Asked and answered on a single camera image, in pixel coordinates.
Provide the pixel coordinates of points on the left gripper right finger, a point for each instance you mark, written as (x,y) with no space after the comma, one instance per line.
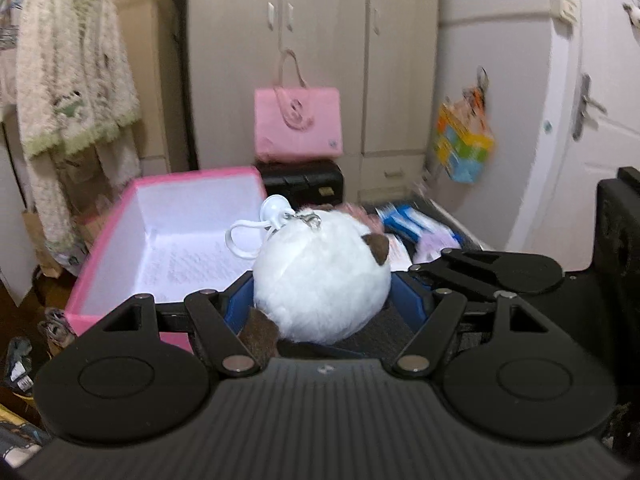
(433,316)

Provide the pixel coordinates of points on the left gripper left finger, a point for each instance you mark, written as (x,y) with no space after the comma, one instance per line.
(217,319)

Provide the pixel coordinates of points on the purple plush toy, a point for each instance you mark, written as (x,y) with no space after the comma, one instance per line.
(431,245)

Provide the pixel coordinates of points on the white round plush toy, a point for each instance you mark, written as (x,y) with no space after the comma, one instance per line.
(319,279)

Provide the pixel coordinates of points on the blue wet wipes pack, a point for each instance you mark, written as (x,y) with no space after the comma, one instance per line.
(411,223)

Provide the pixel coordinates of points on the white plastic keychain loop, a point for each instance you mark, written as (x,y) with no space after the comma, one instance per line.
(275,213)

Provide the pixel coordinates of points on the black bubble mat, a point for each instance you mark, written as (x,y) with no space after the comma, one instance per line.
(384,336)

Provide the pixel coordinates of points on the pink cardboard box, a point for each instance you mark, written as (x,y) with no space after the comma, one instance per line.
(165,237)

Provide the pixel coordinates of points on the pink floral scrunchie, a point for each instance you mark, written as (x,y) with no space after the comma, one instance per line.
(371,221)

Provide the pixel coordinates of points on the black small suitcase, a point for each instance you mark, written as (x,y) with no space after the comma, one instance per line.
(316,183)

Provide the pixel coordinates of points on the pink tote bag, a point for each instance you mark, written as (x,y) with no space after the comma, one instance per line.
(297,124)

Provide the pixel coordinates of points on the colourful paper gift bag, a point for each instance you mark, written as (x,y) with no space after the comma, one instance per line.
(464,139)

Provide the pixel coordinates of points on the white door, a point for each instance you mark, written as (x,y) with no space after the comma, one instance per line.
(608,36)

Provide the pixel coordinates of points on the cream fluffy knit cardigan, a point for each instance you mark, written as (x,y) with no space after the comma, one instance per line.
(76,100)

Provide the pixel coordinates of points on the beige wooden wardrobe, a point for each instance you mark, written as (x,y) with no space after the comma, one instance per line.
(197,64)

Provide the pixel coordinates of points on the silver door handle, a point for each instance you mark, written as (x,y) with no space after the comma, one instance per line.
(584,103)

